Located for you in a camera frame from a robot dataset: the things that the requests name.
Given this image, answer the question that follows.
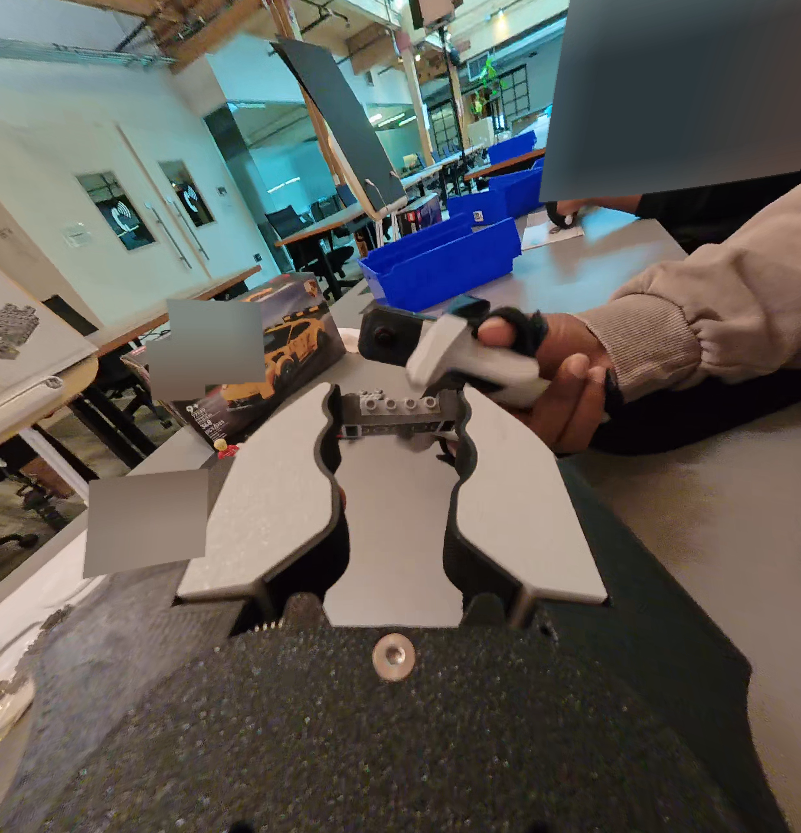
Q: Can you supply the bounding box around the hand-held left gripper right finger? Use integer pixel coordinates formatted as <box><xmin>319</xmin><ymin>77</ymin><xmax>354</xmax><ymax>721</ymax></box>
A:
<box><xmin>443</xmin><ymin>390</ymin><xmax>609</xmax><ymax>627</ymax></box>

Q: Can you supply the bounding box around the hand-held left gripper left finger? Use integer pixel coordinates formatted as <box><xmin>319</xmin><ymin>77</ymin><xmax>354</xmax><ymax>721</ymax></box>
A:
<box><xmin>176</xmin><ymin>381</ymin><xmax>350</xmax><ymax>603</ymax></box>

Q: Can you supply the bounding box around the grey axle brick assembly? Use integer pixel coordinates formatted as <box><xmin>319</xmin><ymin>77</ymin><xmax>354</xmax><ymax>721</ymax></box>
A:
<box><xmin>337</xmin><ymin>388</ymin><xmax>461</xmax><ymax>442</ymax></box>

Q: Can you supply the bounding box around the black office chair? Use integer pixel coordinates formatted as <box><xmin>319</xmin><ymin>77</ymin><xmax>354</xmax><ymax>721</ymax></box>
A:
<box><xmin>265</xmin><ymin>203</ymin><xmax>349</xmax><ymax>302</ymax></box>

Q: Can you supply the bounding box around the wood-edged office desk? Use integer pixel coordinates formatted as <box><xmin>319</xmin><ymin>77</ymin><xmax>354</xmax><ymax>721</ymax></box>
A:
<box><xmin>88</xmin><ymin>266</ymin><xmax>263</xmax><ymax>355</ymax></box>
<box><xmin>273</xmin><ymin>202</ymin><xmax>375</xmax><ymax>261</ymax></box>

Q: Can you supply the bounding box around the blue plastic bin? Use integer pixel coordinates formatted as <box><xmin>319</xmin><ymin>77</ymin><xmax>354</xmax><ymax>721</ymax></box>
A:
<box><xmin>487</xmin><ymin>132</ymin><xmax>538</xmax><ymax>165</ymax></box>
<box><xmin>358</xmin><ymin>216</ymin><xmax>523</xmax><ymax>315</ymax></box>
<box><xmin>445</xmin><ymin>168</ymin><xmax>546</xmax><ymax>227</ymax></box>

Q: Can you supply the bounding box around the studio light on stand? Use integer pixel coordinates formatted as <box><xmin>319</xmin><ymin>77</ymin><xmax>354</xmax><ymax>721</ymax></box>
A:
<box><xmin>410</xmin><ymin>0</ymin><xmax>469</xmax><ymax>154</ymax></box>

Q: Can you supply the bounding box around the person's right forearm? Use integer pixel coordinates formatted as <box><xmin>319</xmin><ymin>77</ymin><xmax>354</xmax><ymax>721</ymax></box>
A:
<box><xmin>575</xmin><ymin>176</ymin><xmax>801</xmax><ymax>391</ymax></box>

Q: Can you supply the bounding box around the leaning dark board stand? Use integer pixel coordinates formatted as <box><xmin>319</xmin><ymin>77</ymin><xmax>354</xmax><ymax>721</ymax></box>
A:
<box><xmin>270</xmin><ymin>36</ymin><xmax>409</xmax><ymax>222</ymax></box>

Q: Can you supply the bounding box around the brick building instruction booklet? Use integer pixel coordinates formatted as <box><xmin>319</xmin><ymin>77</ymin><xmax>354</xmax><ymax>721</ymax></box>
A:
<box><xmin>0</xmin><ymin>259</ymin><xmax>100</xmax><ymax>399</ymax></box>

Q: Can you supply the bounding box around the white paper sheet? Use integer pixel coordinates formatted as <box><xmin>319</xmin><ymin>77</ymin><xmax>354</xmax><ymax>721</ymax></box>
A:
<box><xmin>520</xmin><ymin>208</ymin><xmax>586</xmax><ymax>251</ymax></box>

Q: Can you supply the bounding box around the dark toy box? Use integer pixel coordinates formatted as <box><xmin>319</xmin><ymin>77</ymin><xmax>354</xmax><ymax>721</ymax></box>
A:
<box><xmin>399</xmin><ymin>194</ymin><xmax>444</xmax><ymax>238</ymax></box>

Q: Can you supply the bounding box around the clear plastic parts bag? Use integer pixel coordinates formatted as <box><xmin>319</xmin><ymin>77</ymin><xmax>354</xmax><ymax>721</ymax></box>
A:
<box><xmin>0</xmin><ymin>553</ymin><xmax>108</xmax><ymax>749</ymax></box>

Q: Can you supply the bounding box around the dark door window panel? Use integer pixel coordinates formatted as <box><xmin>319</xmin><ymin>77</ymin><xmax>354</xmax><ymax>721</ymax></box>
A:
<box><xmin>75</xmin><ymin>171</ymin><xmax>158</xmax><ymax>253</ymax></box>
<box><xmin>158</xmin><ymin>159</ymin><xmax>216</xmax><ymax>229</ymax></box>

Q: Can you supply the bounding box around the black toy car box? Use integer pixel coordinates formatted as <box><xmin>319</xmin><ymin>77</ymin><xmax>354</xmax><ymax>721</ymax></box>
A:
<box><xmin>171</xmin><ymin>272</ymin><xmax>349</xmax><ymax>451</ymax></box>

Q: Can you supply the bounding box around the green potted plant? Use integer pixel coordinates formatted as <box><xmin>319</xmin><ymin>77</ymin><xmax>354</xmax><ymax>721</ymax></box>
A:
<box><xmin>472</xmin><ymin>55</ymin><xmax>505</xmax><ymax>121</ymax></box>

